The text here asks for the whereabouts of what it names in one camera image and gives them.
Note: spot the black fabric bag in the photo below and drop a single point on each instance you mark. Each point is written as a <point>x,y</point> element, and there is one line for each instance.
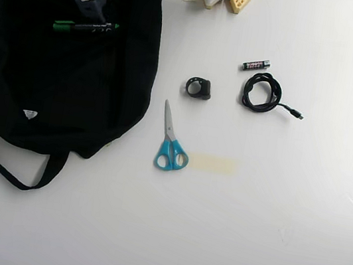
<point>56,86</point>

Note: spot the wide beige masking tape strip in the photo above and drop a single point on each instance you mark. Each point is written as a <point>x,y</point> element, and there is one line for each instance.
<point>212,163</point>

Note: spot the black AAA battery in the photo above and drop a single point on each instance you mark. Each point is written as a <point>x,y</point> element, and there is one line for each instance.
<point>256,65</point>

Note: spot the green black marker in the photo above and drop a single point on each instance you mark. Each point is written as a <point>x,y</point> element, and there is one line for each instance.
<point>85,27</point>

